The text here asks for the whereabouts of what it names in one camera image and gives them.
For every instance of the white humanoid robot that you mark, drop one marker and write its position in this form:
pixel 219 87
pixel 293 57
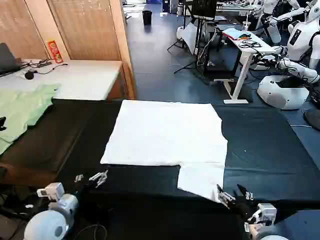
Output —
pixel 271 22
pixel 300 40

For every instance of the red snack can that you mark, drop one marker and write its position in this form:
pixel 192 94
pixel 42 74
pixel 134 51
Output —
pixel 55 51

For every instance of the black round microphone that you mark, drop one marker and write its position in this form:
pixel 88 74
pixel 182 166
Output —
pixel 29 75

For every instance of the white standing desk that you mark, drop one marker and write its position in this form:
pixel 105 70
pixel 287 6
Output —
pixel 246 53

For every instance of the dark grey laptop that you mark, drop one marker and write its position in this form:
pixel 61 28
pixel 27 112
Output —
pixel 6 58

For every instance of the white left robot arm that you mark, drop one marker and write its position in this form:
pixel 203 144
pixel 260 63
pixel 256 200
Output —
pixel 57 212

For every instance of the black waste bin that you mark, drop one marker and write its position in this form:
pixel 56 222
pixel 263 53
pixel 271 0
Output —
pixel 147 17

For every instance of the white bag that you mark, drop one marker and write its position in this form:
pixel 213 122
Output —
pixel 191 37

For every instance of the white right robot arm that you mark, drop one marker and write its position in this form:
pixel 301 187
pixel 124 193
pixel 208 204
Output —
pixel 267 215

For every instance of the light green shirt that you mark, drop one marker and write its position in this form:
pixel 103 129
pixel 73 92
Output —
pixel 22 110

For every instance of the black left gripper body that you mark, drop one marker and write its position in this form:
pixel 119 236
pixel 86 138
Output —
pixel 83 188

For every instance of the clear cup with straw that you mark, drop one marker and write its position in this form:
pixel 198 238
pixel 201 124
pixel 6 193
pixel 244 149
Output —
pixel 246 25

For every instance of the white printed t-shirt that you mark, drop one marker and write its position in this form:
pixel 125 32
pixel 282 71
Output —
pixel 165 132

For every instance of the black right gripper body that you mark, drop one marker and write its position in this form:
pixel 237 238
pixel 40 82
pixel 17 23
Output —
pixel 243 207

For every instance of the black chair base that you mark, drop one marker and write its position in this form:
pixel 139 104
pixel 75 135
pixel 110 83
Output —
pixel 312 120

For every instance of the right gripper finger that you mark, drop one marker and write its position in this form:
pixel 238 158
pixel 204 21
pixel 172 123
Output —
pixel 224 197
pixel 246 193

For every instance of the white side table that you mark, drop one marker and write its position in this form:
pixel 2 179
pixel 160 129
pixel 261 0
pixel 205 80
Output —
pixel 82 80

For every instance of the black table cover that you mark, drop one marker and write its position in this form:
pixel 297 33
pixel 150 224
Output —
pixel 262 140

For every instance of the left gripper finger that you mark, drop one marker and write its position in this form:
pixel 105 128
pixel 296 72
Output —
pixel 79 178
pixel 99 178

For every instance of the black monitor on stand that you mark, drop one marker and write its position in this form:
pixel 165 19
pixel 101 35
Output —
pixel 203 8

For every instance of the black clamp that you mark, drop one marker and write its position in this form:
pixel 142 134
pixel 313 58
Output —
pixel 2 123

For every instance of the wooden partition wall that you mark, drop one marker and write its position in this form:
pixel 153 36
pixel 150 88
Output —
pixel 87 30

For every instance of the colourful cloth pile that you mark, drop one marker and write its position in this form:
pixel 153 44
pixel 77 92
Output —
pixel 236 33

